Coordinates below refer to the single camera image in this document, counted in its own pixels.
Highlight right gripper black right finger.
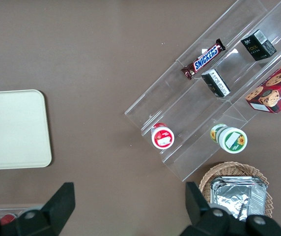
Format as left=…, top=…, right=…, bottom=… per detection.
left=179, top=181, right=231, bottom=236

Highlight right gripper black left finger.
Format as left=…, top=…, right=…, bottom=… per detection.
left=15, top=182, right=76, bottom=236

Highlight light wicker basket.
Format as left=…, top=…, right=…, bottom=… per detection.
left=198, top=161, right=274, bottom=219

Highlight beige rectangular tray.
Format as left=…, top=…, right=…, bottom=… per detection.
left=0, top=89, right=53, bottom=171

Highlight silver foil packets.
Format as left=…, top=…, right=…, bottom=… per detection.
left=209, top=176, right=268, bottom=222

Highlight clear acrylic bottle rack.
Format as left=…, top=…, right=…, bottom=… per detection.
left=0, top=207, right=33, bottom=222

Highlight red cola bottle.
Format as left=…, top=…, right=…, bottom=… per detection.
left=0, top=213, right=17, bottom=226

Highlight green lidded sunflower jar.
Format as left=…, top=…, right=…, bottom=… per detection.
left=210, top=123, right=248, bottom=154

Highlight red lidded white jar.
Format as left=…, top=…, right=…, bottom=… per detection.
left=151, top=122, right=175, bottom=150

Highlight clear acrylic stepped shelf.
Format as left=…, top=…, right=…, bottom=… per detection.
left=124, top=0, right=281, bottom=182

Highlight black box with white label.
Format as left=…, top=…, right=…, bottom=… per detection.
left=201, top=69, right=231, bottom=98

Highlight red plaid cookie box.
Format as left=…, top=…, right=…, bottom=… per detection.
left=245, top=52, right=281, bottom=114

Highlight Snickers chocolate bar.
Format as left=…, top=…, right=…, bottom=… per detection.
left=181, top=38, right=226, bottom=81

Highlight black box with barcode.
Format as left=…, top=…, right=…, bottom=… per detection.
left=240, top=29, right=278, bottom=61

